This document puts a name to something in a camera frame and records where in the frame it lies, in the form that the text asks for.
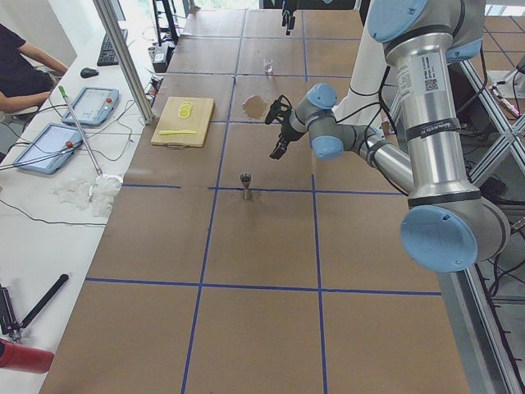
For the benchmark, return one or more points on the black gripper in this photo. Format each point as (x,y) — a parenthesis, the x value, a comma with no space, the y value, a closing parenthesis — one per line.
(289,21)
(287,132)

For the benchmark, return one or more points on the clear glass measuring cup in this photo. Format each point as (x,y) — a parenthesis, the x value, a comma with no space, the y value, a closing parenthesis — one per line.
(268,66)

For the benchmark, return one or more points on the steel double jigger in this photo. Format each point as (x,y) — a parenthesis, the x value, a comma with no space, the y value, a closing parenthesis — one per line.
(245,180)

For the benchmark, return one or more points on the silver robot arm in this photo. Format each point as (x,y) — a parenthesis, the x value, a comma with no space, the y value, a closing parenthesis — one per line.
(449,226)

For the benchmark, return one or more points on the bamboo cutting board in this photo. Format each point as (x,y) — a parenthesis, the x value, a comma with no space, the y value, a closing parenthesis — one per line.
(201,114)

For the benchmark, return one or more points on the front lemon slice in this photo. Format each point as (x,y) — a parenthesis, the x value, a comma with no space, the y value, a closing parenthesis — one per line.
(184,115)

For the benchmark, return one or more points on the black keyboard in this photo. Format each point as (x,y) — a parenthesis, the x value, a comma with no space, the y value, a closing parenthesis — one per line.
(107,54)

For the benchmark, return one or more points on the crumpled white tissue pile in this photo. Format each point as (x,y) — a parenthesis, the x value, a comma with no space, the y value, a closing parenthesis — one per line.
(76,192)

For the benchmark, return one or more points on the far blue teach pendant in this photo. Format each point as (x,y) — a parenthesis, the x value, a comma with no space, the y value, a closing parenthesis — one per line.
(93,105)

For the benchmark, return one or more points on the blue teach pendant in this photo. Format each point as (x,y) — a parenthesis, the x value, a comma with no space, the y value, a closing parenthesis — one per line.
(93,105)
(50,150)

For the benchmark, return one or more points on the black computer mouse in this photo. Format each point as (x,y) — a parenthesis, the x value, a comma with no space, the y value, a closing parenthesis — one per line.
(88,72)

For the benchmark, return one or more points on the near blue teach pendant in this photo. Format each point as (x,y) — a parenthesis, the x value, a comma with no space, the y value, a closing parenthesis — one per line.
(50,150)

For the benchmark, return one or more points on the seated person black shirt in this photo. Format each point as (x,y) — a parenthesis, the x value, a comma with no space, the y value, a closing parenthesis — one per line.
(22,85)

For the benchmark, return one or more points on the red bottle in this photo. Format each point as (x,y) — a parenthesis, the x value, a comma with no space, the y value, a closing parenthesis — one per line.
(22,358)

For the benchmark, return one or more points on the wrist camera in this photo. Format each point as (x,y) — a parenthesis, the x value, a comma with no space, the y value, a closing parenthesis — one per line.
(280,110)

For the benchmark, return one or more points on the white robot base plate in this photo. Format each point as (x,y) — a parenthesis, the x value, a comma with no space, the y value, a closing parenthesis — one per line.
(360,105)

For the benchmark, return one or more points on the aluminium frame post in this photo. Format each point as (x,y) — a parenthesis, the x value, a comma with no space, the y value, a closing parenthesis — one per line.
(110,23)

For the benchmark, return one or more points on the long-handled grabber stick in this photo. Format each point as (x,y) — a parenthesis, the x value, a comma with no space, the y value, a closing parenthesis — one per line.
(101,175)

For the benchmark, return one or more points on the black handle tool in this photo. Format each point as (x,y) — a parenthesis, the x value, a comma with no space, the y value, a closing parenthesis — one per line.
(28,319)

